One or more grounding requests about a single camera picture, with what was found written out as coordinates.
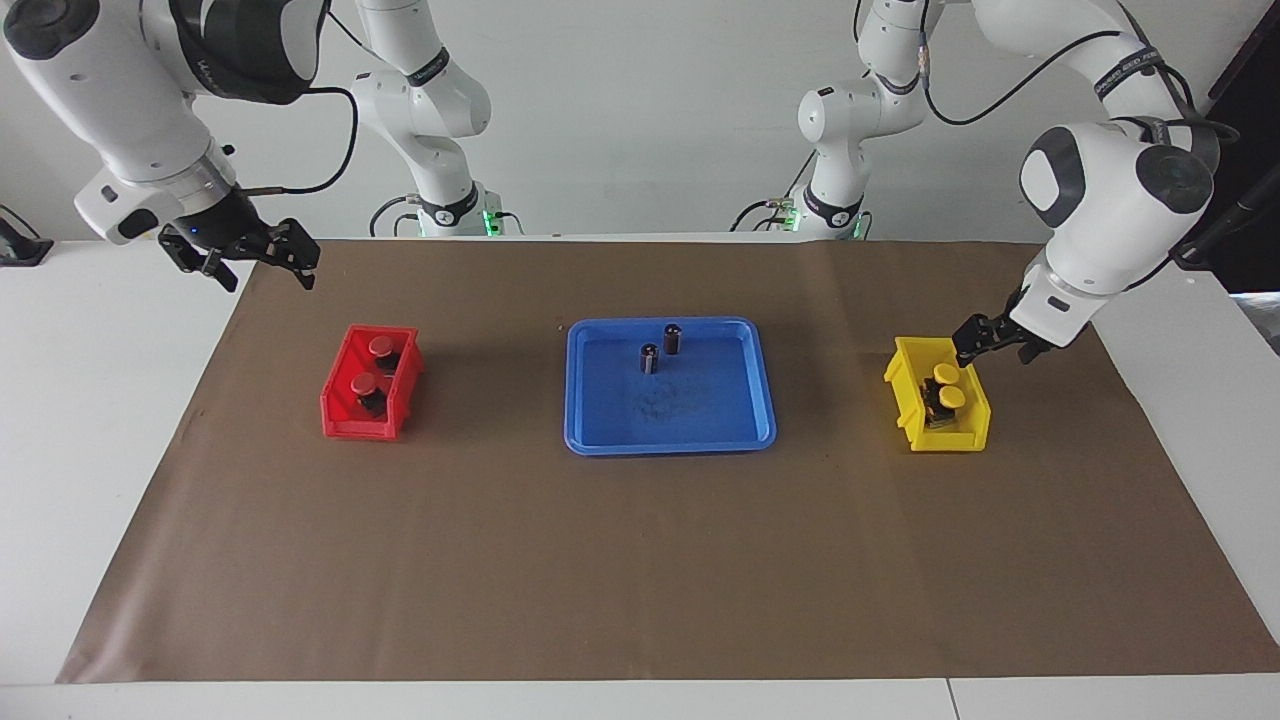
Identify black base cable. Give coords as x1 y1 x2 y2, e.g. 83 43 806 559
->
729 150 816 233
367 194 421 239

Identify red plastic bin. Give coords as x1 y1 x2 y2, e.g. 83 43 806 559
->
319 323 425 442

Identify black device on table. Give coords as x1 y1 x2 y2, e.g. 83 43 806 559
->
0 205 54 267

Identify black left base cable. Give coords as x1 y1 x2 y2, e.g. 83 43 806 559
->
729 150 816 233

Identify black stand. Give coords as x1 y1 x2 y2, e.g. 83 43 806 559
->
1175 165 1280 271

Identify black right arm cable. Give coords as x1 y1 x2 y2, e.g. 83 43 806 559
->
240 85 360 194

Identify black right base cable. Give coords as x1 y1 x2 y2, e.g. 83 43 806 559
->
367 194 421 239

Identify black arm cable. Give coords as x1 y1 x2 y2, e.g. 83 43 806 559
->
912 0 1216 151
240 85 360 194

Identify blue plastic tray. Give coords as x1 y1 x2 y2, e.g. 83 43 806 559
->
563 316 779 458

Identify brown paper table mat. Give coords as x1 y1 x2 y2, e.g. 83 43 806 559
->
55 238 1280 686

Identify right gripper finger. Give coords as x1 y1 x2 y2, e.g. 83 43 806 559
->
158 224 241 294
272 218 322 292

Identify yellow plastic bin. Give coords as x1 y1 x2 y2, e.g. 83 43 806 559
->
883 335 993 454

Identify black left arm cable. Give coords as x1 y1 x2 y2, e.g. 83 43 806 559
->
912 0 1216 151

